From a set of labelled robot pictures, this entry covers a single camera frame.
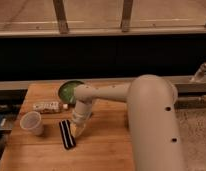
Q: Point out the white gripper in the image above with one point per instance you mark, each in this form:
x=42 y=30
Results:
x=80 y=120

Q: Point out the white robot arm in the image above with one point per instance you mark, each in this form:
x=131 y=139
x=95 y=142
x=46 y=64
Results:
x=153 y=126

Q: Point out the white tube with label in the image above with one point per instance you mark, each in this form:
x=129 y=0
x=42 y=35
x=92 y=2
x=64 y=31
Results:
x=49 y=107

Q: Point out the green bowl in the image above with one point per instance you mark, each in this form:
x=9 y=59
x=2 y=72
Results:
x=66 y=91

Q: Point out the translucent plastic cup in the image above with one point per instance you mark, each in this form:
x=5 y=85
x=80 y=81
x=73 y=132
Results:
x=32 y=122

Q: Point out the left metal window post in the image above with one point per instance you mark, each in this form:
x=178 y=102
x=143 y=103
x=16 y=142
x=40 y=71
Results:
x=61 y=16

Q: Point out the metal window post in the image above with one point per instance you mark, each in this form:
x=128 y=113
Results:
x=126 y=15
x=61 y=16

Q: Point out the right metal window post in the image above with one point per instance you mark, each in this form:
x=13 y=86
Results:
x=126 y=15

